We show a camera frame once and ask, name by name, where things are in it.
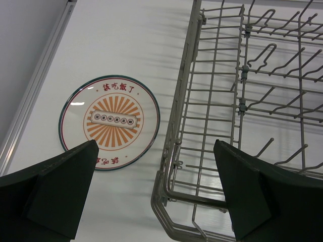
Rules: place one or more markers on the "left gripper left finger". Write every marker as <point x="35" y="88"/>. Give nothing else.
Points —
<point x="44" y="202"/>

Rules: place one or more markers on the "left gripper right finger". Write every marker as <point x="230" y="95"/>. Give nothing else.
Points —
<point x="266" y="202"/>

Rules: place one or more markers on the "grey wire dish rack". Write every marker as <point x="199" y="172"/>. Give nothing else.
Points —
<point x="251" y="76"/>

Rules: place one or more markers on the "white plate orange sunburst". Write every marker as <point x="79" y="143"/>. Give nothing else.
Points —
<point x="120" y="113"/>

